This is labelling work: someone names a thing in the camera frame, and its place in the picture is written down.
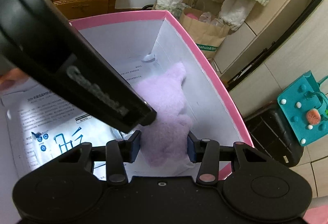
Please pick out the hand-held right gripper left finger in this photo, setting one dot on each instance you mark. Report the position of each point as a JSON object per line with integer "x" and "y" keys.
{"x": 134, "y": 145}

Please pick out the cream wardrobe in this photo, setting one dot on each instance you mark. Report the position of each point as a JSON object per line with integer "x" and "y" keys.
{"x": 281, "y": 47}

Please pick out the printed paper sheet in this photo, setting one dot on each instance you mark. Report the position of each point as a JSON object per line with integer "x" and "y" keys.
{"x": 51, "y": 111}

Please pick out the brown paper bag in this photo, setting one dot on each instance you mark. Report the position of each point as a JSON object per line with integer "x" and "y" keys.
{"x": 202, "y": 37}

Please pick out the wooden nightstand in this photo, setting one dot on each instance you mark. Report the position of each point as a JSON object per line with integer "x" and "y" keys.
{"x": 84, "y": 1}

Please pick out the teal felt handbag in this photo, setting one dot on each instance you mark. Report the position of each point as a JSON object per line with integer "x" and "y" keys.
{"x": 292, "y": 116}

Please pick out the purple plush toy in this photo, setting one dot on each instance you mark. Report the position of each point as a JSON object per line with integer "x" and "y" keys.
{"x": 164, "y": 116}

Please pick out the person's left hand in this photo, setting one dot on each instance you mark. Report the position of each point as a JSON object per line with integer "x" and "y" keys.
{"x": 11, "y": 80}

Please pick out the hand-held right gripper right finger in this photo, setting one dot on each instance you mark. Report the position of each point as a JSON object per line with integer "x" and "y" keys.
{"x": 191, "y": 148}

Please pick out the pink cardboard box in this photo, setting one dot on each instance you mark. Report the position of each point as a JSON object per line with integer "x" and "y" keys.
{"x": 220, "y": 90}

